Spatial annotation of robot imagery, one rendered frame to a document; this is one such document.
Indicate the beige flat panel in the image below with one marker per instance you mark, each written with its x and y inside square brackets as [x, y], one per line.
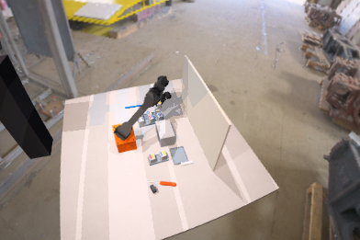
[208, 121]

